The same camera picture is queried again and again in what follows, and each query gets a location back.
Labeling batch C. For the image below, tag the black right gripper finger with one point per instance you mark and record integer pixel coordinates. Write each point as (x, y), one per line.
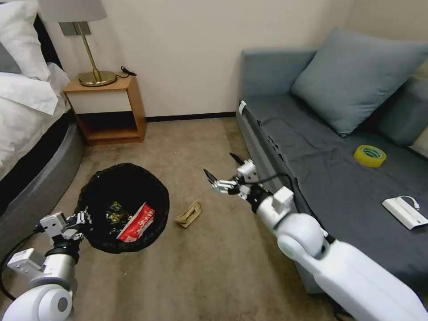
(236, 158)
(225, 187)

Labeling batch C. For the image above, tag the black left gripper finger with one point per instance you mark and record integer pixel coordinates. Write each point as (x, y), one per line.
(76, 236)
(80, 217)

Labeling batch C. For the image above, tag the black mesh trash bin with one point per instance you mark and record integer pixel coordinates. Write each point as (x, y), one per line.
(100, 187)

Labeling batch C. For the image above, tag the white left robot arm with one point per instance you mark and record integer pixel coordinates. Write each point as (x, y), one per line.
(36, 301)

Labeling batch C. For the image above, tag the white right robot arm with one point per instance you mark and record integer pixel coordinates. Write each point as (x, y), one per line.
(351, 267)

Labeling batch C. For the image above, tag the dark printed wrapper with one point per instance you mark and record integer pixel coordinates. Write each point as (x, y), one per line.
(115, 217)

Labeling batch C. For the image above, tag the brown crumpled cardboard piece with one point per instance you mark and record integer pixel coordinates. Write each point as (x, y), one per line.
(189, 215)

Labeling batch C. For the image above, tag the white sofa tag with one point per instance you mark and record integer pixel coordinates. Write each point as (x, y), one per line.
(242, 107)

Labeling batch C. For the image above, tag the grey bed base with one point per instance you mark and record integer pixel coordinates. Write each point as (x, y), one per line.
(43, 180)

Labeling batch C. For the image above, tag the red snack package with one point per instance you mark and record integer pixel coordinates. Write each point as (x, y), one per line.
(140, 222)

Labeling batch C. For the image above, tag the dark baseboard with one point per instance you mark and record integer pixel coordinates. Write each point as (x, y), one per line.
(190, 116)

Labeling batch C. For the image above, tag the grey sofa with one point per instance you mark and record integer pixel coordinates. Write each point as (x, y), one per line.
(321, 160)

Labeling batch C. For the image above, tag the yellow tape roll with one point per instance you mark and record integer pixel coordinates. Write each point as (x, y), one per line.
(359, 157)

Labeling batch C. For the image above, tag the white bed sheet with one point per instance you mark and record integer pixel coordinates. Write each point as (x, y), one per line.
(23, 113)

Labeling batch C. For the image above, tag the wooden nightstand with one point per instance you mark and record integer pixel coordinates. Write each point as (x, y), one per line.
(103, 97)

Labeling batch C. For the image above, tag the blue-grey square cushion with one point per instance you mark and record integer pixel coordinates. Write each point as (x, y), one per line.
(354, 80)

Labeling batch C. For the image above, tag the grey sofa back cushion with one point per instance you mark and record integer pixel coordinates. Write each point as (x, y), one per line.
(404, 113)

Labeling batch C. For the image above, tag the black headboard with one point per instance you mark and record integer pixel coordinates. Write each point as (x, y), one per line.
(50, 46)

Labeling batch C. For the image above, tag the white pillow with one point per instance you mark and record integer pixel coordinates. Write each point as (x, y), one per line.
(18, 30)

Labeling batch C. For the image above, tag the beige cushion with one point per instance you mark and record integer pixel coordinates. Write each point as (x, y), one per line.
(422, 70)

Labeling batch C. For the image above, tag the brass lamp with grey shade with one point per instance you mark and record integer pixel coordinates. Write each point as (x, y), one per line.
(72, 8)

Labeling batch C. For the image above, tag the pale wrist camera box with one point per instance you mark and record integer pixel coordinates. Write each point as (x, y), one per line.
(51, 224)
(247, 171)

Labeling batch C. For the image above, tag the grey wall switch panel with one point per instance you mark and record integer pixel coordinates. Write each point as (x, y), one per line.
(68, 30)

